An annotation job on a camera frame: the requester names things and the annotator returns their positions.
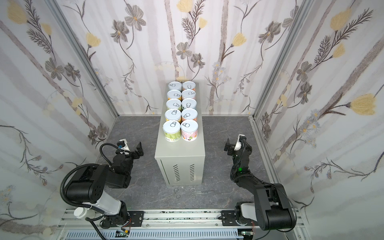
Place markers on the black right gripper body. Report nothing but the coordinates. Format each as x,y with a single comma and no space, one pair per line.
233,148

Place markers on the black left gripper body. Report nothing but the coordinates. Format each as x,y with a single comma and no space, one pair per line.
133,153

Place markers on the brown labelled can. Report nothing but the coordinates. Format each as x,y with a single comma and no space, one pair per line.
189,114

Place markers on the green labelled can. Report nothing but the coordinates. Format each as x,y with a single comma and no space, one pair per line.
174,104

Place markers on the pale teal can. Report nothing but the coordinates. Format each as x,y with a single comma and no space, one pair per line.
189,103

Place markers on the yellow labelled can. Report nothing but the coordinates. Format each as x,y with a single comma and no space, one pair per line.
174,94

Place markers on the pink labelled can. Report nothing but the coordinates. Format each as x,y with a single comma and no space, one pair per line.
188,94

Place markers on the teal labelled can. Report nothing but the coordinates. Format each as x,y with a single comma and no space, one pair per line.
175,86

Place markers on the orange labelled can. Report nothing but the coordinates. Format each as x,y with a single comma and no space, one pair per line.
189,85

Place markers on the pink brown can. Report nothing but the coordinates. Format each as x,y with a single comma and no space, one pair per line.
189,130

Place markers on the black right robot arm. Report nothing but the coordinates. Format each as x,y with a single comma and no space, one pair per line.
271,208

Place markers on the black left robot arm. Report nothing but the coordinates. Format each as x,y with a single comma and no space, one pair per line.
84,186

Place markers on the right steel scissors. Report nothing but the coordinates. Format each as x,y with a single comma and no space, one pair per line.
195,193

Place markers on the steel scissors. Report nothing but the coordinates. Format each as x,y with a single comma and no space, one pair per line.
174,194
195,193

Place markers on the grey metal cabinet box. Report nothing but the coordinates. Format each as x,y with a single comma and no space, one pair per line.
181,162

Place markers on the left steel scissors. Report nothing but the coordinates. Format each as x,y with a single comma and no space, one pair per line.
174,194

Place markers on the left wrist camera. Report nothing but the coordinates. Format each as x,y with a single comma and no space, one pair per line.
123,145

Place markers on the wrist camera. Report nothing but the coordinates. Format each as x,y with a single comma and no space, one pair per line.
239,144
123,145

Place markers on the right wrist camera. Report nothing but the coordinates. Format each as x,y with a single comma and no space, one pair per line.
239,144

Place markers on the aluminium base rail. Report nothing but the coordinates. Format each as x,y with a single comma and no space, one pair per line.
178,224

